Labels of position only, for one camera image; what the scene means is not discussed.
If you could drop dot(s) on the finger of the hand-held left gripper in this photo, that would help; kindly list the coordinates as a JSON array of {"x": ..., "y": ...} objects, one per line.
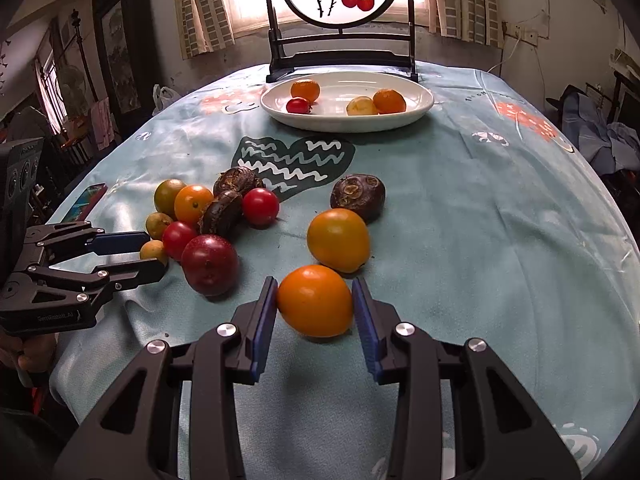
[
  {"x": 120, "y": 242},
  {"x": 142, "y": 272}
]

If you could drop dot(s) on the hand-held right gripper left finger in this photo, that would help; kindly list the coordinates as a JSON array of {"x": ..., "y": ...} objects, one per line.
[{"x": 264, "y": 330}]

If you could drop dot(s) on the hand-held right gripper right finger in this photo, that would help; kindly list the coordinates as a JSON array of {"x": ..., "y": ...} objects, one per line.
[{"x": 366, "y": 330}]

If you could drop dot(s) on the small yellow plum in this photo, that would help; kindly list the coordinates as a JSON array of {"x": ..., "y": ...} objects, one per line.
[{"x": 151, "y": 250}]

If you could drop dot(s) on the large smooth orange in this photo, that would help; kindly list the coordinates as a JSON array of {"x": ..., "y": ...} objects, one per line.
[
  {"x": 315, "y": 302},
  {"x": 339, "y": 240}
]

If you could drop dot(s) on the large red tomato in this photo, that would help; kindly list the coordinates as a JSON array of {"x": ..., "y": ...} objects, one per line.
[{"x": 260, "y": 206}]

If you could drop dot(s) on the white plate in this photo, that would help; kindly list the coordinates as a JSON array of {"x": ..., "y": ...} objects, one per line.
[{"x": 345, "y": 122}]

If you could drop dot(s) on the person's left hand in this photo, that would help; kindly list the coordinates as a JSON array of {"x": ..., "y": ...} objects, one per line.
[{"x": 32, "y": 355}]

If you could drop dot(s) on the smartphone in red case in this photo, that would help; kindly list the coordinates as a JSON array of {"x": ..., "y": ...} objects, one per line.
[{"x": 87, "y": 201}]

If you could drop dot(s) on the dark red apple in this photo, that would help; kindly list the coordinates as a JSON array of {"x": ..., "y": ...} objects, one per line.
[{"x": 209, "y": 265}]

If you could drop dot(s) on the green-orange citrus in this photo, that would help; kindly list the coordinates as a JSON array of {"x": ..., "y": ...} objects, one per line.
[{"x": 167, "y": 194}]

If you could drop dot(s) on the white plastic bag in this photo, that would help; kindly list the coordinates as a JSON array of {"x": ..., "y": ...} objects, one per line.
[{"x": 166, "y": 97}]

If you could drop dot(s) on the dark framed painting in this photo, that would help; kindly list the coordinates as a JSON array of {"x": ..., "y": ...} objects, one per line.
[{"x": 120, "y": 55}]

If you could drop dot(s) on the spotted yellow loquat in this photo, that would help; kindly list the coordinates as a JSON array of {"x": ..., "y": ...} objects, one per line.
[{"x": 362, "y": 106}]

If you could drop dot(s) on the small dark red cherry tomato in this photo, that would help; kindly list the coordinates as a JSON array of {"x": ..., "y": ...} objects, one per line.
[{"x": 298, "y": 106}]

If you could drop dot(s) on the textured mandarin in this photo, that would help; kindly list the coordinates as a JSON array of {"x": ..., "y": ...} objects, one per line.
[
  {"x": 305, "y": 90},
  {"x": 389, "y": 101}
]

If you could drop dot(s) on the checked curtain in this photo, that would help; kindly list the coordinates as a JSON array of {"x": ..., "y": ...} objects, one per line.
[
  {"x": 465, "y": 0},
  {"x": 200, "y": 10}
]

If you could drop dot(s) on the pile of blue clothes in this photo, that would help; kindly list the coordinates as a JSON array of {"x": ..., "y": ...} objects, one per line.
[{"x": 610, "y": 140}]

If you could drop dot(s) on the round painted table screen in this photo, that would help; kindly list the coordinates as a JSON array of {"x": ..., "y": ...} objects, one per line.
[{"x": 325, "y": 10}]

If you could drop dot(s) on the white wall socket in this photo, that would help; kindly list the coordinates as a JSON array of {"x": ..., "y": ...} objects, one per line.
[{"x": 522, "y": 34}]

